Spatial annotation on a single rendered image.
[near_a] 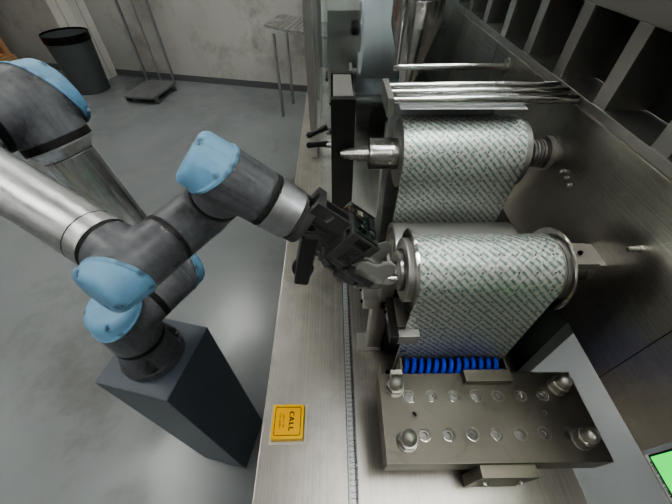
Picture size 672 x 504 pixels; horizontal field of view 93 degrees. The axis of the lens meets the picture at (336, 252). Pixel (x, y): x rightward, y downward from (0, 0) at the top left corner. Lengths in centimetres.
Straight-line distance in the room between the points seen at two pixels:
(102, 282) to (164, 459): 151
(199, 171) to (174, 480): 159
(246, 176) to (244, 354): 160
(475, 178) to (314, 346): 56
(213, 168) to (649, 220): 60
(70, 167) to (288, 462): 71
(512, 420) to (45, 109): 99
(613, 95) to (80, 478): 218
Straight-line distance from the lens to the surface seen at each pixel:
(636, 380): 69
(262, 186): 40
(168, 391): 93
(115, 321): 80
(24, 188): 56
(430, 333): 66
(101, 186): 77
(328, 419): 82
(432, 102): 68
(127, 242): 45
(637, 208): 66
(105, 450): 202
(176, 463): 186
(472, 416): 73
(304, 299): 96
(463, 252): 56
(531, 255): 61
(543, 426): 79
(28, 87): 75
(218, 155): 40
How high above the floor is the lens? 169
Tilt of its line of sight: 47 degrees down
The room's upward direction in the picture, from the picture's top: straight up
